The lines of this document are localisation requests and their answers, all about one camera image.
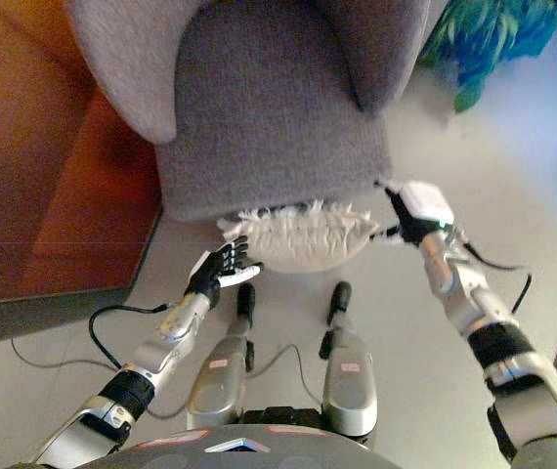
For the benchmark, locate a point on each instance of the silver right robot leg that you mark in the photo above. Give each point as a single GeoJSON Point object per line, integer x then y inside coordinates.
{"type": "Point", "coordinates": [349, 381]}

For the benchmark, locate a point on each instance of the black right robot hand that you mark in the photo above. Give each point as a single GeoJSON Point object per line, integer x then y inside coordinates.
{"type": "Point", "coordinates": [425, 205]}

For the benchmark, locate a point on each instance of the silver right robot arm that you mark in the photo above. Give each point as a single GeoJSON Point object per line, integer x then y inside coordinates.
{"type": "Point", "coordinates": [484, 303]}

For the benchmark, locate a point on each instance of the grey fabric armchair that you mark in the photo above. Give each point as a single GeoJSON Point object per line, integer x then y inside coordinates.
{"type": "Point", "coordinates": [269, 107]}

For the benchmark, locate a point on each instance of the reddish brown wooden table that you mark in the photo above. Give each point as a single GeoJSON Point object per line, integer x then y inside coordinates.
{"type": "Point", "coordinates": [39, 171]}

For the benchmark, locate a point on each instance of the beige fringed pillow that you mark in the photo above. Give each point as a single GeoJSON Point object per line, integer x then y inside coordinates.
{"type": "Point", "coordinates": [303, 239]}

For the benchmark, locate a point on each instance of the dark grey robot torso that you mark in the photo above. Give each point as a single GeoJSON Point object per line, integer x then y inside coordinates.
{"type": "Point", "coordinates": [239, 452]}

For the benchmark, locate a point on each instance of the green leafy potted plant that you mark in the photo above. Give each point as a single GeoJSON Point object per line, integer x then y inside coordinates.
{"type": "Point", "coordinates": [488, 39]}

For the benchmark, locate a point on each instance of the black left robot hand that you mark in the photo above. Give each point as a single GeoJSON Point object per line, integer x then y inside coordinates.
{"type": "Point", "coordinates": [212, 273]}

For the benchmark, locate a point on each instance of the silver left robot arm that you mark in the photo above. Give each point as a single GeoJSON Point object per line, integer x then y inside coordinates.
{"type": "Point", "coordinates": [161, 352]}

